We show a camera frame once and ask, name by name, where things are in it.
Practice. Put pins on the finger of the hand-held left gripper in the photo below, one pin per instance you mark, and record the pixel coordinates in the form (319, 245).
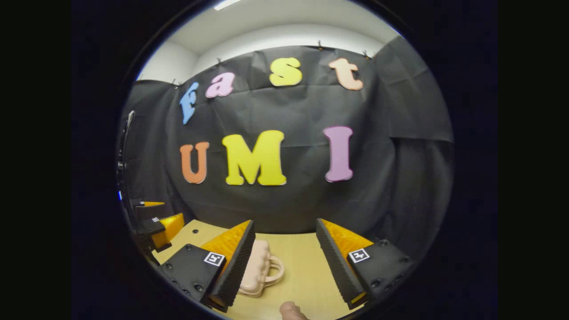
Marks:
(151, 204)
(166, 229)

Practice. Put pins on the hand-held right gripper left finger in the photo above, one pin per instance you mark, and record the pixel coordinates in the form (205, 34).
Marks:
(235, 271)

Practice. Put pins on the ceiling light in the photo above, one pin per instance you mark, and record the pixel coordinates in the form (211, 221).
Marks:
(226, 4)

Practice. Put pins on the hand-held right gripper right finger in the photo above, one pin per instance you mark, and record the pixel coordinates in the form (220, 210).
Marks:
(333, 266)

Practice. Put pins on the pink suitcase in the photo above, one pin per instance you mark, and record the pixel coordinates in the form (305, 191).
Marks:
(258, 266)

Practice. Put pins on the black backdrop cloth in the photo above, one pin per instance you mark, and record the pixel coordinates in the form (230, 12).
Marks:
(293, 200)

